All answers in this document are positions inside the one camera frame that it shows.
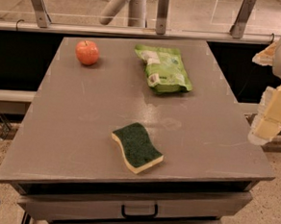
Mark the green and yellow sponge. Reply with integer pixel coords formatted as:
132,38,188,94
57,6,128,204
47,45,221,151
111,122,164,174

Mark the right metal railing bracket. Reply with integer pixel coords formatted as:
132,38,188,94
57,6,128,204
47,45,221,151
229,0,257,38

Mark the left metal railing bracket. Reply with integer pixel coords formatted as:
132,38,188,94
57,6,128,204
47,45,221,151
31,0,51,28

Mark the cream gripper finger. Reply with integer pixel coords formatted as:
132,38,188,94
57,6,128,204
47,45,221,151
247,85,281,145
252,42,276,66

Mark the black drawer handle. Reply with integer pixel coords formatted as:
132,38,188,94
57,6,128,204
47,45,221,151
121,204,159,220

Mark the grey upper drawer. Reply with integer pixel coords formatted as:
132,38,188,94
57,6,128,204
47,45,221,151
18,191,252,221

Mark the metal railing bracket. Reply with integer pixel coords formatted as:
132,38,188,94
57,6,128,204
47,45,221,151
229,0,257,38
31,0,51,28
155,0,169,35

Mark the red apple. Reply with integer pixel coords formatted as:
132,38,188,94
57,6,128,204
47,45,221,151
75,39,99,66

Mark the green rice chip bag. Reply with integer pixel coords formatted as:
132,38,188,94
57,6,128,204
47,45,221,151
135,44,192,94

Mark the horizontal metal rail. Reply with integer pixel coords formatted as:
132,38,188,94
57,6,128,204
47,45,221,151
0,19,280,45

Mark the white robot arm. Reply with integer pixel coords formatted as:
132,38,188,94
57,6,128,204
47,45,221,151
247,38,281,145

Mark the middle metal railing bracket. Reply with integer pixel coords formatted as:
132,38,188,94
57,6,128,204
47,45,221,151
155,0,169,35

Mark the white pipe behind glass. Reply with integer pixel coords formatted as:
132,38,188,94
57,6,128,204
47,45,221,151
99,0,147,29

